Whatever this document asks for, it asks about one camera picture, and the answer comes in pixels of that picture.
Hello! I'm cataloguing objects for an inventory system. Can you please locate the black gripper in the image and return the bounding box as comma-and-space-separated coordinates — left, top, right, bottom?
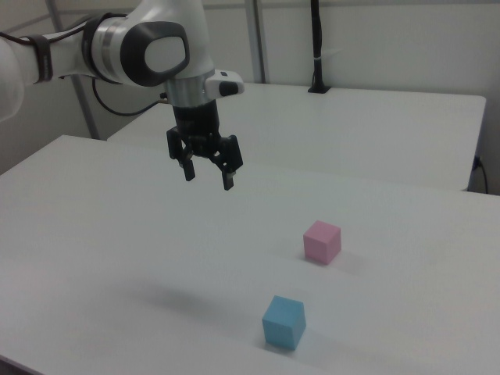
166, 99, 245, 191

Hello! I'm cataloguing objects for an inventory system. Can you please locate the black wall cable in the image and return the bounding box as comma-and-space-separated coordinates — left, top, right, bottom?
473, 155, 490, 195

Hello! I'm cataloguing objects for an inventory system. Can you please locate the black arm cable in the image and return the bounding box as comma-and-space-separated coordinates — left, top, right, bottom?
91, 77, 170, 117

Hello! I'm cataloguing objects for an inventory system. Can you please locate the black velcro strap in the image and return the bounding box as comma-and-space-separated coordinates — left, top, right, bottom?
27, 34, 55, 85

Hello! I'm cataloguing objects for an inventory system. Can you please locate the blue cube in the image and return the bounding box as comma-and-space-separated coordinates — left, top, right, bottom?
261, 295, 306, 350

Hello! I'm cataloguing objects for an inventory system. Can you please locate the black pole with base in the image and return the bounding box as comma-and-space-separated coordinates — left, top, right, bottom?
307, 0, 331, 95

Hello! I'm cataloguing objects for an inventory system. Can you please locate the pink cube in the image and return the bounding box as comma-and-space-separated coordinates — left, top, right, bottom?
302, 220, 342, 266

